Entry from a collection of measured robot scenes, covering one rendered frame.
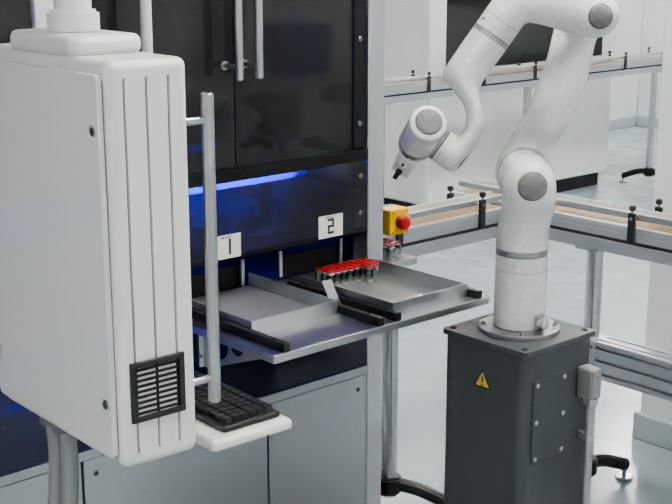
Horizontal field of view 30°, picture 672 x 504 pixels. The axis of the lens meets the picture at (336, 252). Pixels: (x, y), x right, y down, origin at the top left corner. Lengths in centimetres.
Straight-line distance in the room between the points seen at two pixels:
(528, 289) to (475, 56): 54
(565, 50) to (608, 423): 223
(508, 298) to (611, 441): 181
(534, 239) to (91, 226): 108
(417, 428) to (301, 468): 130
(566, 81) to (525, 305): 52
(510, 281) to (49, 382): 106
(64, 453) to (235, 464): 72
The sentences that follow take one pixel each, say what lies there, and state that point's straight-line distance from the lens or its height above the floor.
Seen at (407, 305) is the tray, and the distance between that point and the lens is 301.
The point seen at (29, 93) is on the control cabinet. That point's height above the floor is 147.
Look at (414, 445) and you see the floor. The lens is 453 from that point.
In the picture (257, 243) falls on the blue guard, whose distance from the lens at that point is 314.
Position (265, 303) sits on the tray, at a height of 88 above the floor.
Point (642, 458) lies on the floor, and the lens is 454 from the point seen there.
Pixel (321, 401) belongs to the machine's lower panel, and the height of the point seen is 54.
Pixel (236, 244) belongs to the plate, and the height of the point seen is 102.
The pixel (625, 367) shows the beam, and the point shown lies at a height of 49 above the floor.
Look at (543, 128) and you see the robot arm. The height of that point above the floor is 134.
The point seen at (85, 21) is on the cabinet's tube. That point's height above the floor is 160.
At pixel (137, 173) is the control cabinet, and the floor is 135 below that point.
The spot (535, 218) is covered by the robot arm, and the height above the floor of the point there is 114.
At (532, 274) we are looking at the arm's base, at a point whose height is 101.
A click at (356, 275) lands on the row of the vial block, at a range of 325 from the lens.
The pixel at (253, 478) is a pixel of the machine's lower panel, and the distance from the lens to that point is 333.
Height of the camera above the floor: 175
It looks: 14 degrees down
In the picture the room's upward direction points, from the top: straight up
